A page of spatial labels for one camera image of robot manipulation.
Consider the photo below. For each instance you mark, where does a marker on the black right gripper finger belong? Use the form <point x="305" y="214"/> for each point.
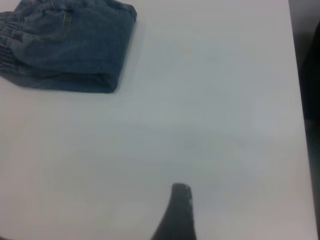
<point x="180" y="217"/>

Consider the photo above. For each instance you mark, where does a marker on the blue denim shorts basketball print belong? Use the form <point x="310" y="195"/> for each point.
<point x="75" y="50"/>

